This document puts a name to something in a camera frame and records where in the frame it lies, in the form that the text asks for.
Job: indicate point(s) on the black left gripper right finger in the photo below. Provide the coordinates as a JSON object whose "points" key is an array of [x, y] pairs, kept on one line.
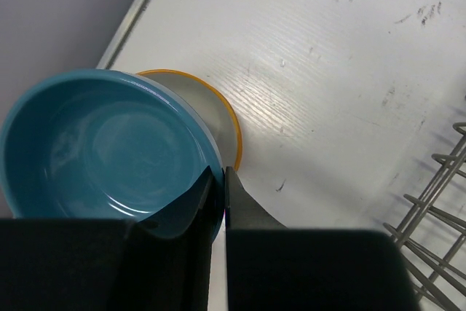
{"points": [[272, 267]]}

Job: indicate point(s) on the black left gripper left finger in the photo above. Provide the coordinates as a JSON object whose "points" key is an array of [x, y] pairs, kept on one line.
{"points": [[159, 263]]}

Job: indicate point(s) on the blue bowl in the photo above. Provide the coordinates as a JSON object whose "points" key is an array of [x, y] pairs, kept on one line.
{"points": [[102, 144]]}

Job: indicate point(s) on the white bowl orange rim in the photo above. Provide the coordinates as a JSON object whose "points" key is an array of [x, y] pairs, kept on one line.
{"points": [[212, 107]]}

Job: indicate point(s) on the grey wire dish rack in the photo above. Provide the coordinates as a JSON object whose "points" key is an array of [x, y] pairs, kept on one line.
{"points": [[429, 223]]}

